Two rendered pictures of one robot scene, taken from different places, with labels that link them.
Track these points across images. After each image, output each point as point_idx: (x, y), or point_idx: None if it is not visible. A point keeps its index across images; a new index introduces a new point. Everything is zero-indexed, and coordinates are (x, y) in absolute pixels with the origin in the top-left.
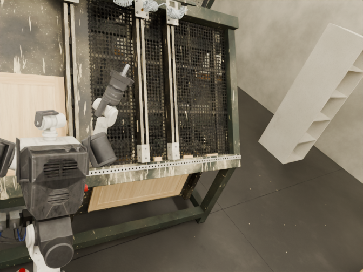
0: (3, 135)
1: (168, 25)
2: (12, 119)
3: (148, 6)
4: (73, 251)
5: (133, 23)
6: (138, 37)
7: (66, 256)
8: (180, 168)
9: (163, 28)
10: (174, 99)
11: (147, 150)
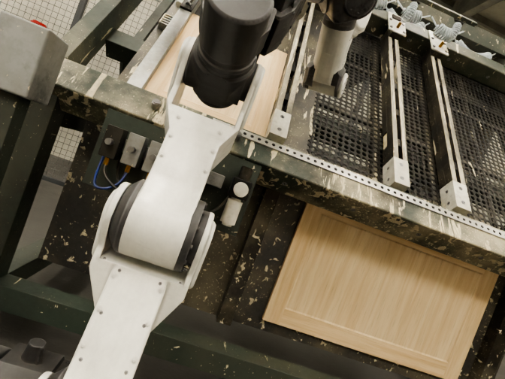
0: None
1: (433, 55)
2: None
3: (409, 10)
4: (273, 6)
5: (382, 45)
6: (390, 50)
7: (254, 3)
8: (475, 234)
9: (424, 64)
10: (450, 126)
11: (404, 168)
